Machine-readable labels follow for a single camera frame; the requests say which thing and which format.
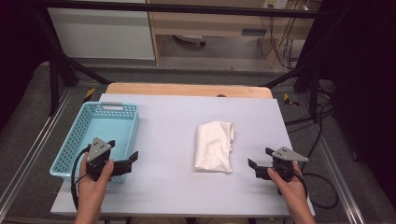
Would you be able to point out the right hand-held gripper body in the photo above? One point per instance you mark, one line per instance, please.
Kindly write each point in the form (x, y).
(285, 166)

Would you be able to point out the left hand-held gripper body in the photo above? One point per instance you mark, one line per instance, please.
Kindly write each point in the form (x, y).
(97, 154)

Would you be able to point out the light blue plastic basket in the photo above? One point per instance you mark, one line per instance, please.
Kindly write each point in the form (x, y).
(106, 127)

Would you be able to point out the white cloth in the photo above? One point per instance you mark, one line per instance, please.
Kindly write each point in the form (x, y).
(213, 146)

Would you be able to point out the person's right hand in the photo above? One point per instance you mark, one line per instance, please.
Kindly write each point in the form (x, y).
(291, 189)

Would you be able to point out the person's left hand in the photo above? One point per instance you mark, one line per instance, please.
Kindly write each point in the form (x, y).
(91, 188)

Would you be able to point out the yellow black tape piece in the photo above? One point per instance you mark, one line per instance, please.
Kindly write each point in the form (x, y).
(290, 100)
(89, 94)

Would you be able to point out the black metal stand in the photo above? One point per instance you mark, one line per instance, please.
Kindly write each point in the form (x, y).
(313, 90)
(54, 81)

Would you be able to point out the wooden table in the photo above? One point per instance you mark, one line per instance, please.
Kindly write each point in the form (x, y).
(186, 90)

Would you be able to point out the white cabinet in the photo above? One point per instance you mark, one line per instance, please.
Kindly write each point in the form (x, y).
(102, 34)

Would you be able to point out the black curtain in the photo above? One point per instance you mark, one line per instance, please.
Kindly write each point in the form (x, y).
(18, 56)
(364, 77)

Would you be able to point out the office chair base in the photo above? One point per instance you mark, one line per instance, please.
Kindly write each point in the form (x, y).
(190, 39)

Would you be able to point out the light wooden desk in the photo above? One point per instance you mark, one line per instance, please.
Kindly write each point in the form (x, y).
(211, 26)

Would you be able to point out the white power strip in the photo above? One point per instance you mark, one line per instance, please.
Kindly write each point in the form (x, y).
(275, 3)

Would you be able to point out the black metal crossbar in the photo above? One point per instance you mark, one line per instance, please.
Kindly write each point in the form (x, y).
(186, 8)

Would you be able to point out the aluminium floor rail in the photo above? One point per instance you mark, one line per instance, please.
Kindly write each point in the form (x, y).
(339, 180)
(34, 146)

